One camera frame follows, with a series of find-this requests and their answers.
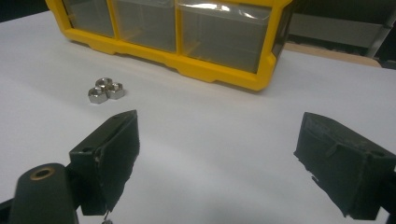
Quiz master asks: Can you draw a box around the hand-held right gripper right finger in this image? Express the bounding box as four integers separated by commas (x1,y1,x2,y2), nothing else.
293,111,396,220

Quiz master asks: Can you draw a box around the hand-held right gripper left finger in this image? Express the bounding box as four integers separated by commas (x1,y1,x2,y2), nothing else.
68,109,140,217

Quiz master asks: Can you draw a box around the silver hex nut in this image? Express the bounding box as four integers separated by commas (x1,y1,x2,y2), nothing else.
87,86,109,105
106,81,126,101
94,77,114,90

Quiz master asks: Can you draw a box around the yellow drawer organizer cabinet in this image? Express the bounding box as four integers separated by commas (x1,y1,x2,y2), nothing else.
45,0,295,92

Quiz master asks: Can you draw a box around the set of clear plastic drawers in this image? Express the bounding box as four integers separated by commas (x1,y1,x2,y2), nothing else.
62,0,274,75

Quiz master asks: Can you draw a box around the white table cover sheet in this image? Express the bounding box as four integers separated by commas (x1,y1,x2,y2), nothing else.
0,10,396,224

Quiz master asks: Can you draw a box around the grey metal stand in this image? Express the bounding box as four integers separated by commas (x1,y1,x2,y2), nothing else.
286,0,396,60

